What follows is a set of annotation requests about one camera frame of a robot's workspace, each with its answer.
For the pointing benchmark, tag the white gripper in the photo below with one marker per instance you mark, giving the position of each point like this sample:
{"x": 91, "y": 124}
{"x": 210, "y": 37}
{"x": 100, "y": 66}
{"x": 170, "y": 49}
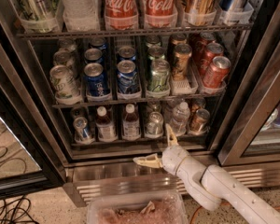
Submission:
{"x": 174, "y": 160}

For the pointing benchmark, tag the silver green 7up can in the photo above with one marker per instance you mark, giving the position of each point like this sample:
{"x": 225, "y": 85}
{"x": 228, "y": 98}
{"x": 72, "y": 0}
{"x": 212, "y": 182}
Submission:
{"x": 154, "y": 125}

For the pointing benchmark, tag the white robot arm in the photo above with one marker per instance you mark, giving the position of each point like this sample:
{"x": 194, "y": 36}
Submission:
{"x": 209, "y": 185}

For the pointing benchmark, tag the small water bottle bottom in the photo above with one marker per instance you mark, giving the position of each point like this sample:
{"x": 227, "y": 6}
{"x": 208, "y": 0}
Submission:
{"x": 179, "y": 118}

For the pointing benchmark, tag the copper can bottom right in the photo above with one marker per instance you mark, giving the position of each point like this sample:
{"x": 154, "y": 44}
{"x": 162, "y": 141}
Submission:
{"x": 199, "y": 121}

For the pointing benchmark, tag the green mountain dew can front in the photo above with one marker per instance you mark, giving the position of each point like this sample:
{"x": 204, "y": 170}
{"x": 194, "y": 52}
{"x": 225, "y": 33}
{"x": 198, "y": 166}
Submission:
{"x": 158, "y": 78}

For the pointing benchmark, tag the blue can front centre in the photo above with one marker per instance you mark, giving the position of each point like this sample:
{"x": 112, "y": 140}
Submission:
{"x": 127, "y": 77}

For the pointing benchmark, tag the blue silver can bottom left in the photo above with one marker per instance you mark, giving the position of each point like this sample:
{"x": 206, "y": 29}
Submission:
{"x": 83, "y": 129}

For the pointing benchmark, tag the fridge bottom vent grille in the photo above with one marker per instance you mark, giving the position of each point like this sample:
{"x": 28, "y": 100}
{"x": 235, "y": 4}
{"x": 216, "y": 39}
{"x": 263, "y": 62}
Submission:
{"x": 85, "y": 183}

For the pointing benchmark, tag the red can front right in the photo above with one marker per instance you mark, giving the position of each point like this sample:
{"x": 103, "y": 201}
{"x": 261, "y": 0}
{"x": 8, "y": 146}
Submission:
{"x": 216, "y": 72}

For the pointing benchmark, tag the red can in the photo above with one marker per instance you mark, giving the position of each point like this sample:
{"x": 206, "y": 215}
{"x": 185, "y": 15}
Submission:
{"x": 210, "y": 51}
{"x": 216, "y": 72}
{"x": 200, "y": 42}

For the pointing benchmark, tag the blue pepsi can front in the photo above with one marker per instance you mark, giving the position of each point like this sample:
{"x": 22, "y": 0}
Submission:
{"x": 96, "y": 80}

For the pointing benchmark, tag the fridge right glass door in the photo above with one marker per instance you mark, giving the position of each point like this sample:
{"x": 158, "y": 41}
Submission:
{"x": 252, "y": 95}

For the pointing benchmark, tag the fridge glass door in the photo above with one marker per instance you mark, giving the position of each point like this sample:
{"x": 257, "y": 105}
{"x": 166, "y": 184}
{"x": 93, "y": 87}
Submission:
{"x": 252, "y": 95}
{"x": 27, "y": 161}

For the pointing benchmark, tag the gold brown can front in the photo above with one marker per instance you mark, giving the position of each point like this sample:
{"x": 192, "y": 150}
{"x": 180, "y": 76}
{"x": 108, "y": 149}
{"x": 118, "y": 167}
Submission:
{"x": 181, "y": 59}

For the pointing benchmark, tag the red can middle right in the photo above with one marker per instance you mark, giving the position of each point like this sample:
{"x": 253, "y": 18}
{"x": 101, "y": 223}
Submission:
{"x": 210, "y": 51}

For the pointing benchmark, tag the white green can front left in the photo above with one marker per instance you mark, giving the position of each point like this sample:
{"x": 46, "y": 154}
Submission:
{"x": 67, "y": 90}

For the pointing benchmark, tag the red can back right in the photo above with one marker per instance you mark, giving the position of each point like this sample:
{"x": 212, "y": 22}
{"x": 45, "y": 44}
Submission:
{"x": 200, "y": 42}

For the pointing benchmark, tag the fridge left glass door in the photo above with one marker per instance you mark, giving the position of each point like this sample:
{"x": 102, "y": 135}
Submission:
{"x": 27, "y": 161}

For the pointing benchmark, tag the gold tall can top shelf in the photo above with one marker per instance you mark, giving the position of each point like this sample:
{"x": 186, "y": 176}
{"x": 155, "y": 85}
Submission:
{"x": 198, "y": 12}

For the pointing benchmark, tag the clear water bottle top shelf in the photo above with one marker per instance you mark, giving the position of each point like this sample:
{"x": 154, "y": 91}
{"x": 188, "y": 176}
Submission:
{"x": 80, "y": 15}

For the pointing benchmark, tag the green tall can top shelf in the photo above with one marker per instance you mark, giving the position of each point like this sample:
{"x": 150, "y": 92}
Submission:
{"x": 39, "y": 12}

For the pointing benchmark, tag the right brown tea bottle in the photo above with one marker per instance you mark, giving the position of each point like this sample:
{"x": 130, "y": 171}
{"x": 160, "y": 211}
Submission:
{"x": 130, "y": 123}

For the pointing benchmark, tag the brown tea bottle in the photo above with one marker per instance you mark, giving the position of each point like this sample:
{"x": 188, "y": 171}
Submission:
{"x": 130, "y": 123}
{"x": 105, "y": 125}

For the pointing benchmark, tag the left brown tea bottle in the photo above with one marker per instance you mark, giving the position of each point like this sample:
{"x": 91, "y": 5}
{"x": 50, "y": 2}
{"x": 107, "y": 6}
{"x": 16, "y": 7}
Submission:
{"x": 105, "y": 125}

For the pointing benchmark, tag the clear plastic bin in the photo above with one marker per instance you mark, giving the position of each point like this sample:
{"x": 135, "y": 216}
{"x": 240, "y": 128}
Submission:
{"x": 154, "y": 207}

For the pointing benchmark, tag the right coca-cola bottle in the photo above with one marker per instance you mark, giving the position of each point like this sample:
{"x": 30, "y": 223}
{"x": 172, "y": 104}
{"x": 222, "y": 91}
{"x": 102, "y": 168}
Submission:
{"x": 158, "y": 13}

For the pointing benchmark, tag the coca-cola bottle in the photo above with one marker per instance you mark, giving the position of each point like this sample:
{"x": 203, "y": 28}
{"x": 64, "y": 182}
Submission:
{"x": 120, "y": 14}
{"x": 158, "y": 13}

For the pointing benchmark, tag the left coca-cola bottle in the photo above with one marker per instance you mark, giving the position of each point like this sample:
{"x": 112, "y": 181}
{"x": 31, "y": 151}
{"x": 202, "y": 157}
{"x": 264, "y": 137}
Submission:
{"x": 120, "y": 14}

